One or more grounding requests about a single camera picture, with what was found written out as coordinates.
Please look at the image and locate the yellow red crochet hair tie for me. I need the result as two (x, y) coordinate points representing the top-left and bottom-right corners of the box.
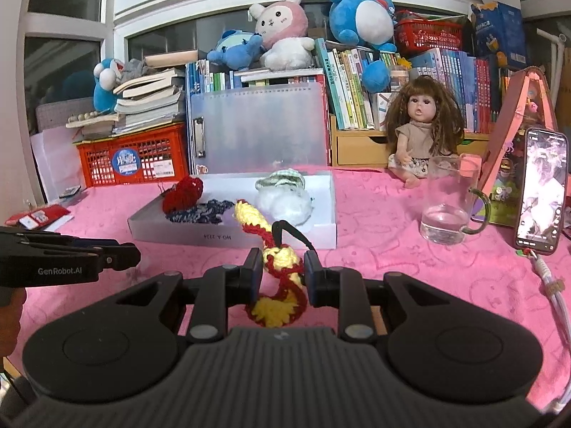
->
(233, 199), (319, 330)

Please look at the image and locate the navy floral drawstring pouch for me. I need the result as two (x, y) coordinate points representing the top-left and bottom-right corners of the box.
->
(166, 199), (234, 225)

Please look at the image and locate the white fluffy plush ball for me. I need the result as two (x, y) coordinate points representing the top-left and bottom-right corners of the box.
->
(256, 185), (313, 226)

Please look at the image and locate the red knitted pouch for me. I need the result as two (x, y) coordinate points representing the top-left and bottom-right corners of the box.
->
(162, 176), (203, 214)

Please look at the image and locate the green white fabric pouch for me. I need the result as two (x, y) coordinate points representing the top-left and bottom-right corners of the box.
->
(254, 168), (306, 190)

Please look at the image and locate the left hand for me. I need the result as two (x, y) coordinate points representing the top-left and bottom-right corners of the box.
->
(0, 288), (27, 357)

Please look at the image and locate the red packet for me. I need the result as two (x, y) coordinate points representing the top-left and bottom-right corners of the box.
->
(5, 204), (71, 230)

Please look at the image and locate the white shallow cardboard box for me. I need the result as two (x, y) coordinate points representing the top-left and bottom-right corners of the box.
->
(128, 171), (337, 249)

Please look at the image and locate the wooden drawer organizer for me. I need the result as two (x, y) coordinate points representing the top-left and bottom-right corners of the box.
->
(328, 115), (492, 169)

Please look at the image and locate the red plastic crate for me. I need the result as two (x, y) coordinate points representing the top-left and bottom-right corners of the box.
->
(76, 122), (189, 187)

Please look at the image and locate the translucent plastic file folder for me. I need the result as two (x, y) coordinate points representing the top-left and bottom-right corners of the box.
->
(187, 82), (329, 175)

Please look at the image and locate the clear glass mug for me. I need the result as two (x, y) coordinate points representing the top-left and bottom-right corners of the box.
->
(420, 156), (492, 245)

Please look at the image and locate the pink cube eraser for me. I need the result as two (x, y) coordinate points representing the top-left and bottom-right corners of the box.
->
(460, 154), (482, 180)

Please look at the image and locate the brown haired baby doll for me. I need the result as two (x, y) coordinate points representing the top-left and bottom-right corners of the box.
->
(385, 75), (465, 188)

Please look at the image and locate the stack of books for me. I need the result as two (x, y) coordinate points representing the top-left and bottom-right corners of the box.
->
(66, 50), (199, 139)

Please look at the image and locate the blue white cat plush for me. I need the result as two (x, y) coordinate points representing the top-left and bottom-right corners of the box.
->
(93, 58), (124, 114)

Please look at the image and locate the row of upright books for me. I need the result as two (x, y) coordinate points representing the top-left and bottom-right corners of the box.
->
(186, 38), (515, 134)

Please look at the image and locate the smartphone with lit screen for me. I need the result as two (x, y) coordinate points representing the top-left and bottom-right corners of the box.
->
(515, 128), (568, 255)

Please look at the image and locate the small blue plush toy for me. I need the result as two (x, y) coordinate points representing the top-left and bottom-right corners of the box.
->
(207, 30), (263, 71)

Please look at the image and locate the pink white bunny plush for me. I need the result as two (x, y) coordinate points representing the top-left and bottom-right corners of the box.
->
(249, 0), (314, 72)

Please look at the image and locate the red mesh basket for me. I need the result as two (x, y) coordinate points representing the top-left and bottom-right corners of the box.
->
(395, 10), (463, 57)

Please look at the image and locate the large blue white plush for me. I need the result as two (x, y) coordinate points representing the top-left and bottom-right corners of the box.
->
(322, 0), (398, 94)

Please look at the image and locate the blue cardboard box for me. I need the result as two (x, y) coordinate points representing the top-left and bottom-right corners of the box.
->
(470, 2), (527, 70)

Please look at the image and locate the white charging cable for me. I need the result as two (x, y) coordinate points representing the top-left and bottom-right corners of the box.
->
(517, 248), (571, 413)

